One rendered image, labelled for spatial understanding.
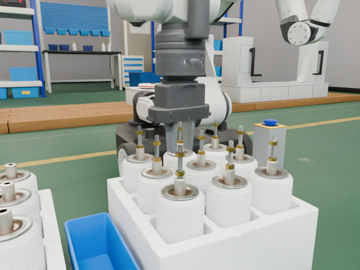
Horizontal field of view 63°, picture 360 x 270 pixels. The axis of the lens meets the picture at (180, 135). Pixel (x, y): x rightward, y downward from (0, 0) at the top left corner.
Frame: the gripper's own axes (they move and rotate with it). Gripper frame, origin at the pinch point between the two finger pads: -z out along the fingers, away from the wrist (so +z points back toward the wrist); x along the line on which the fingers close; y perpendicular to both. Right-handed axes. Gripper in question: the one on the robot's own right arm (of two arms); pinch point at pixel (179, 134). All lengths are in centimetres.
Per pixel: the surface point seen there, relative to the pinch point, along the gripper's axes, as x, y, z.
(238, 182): 12.6, -3.4, -11.4
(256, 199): 18.7, -3.5, -16.8
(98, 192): 5, 63, -37
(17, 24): 83, 839, 111
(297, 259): 24.3, -11.5, -29.9
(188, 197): -0.3, -3.1, -11.3
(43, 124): 10, 200, -32
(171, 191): -1.1, 1.3, -11.6
